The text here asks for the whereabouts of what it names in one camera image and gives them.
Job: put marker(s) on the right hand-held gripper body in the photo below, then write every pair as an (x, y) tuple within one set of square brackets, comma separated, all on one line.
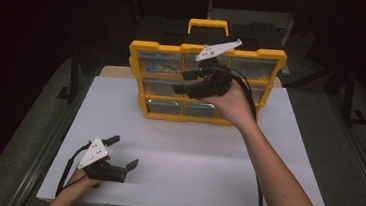
[(212, 84)]

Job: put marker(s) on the yellow black organizer case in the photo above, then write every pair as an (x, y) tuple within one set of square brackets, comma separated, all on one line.
[(259, 52)]

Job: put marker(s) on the person's left hand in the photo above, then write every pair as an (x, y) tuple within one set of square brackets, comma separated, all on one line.
[(78, 182)]

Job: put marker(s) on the person's right hand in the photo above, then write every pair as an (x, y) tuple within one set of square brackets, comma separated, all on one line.
[(237, 107)]

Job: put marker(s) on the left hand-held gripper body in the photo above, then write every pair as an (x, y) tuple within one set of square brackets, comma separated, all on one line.
[(93, 153)]

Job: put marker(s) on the single clear plastic drawer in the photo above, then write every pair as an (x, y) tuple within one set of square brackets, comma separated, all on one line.
[(171, 60)]

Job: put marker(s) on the grid of clear bins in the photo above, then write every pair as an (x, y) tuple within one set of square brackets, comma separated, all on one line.
[(252, 69)]

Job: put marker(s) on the black metal stand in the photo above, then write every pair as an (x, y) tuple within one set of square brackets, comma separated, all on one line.
[(348, 97), (74, 73)]

